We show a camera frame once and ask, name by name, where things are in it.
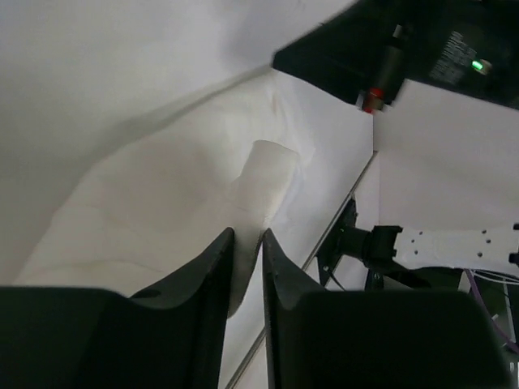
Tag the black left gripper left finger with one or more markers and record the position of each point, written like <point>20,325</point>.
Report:
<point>168,335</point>

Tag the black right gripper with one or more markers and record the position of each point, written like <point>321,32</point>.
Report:
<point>466,47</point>

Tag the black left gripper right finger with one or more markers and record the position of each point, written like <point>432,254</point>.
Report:
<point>318,338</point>

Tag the white pleated skirt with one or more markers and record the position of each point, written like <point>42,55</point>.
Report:
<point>271,152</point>

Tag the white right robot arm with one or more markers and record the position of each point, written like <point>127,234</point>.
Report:
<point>393,248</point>

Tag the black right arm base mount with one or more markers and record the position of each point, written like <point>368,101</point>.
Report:
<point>330,251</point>

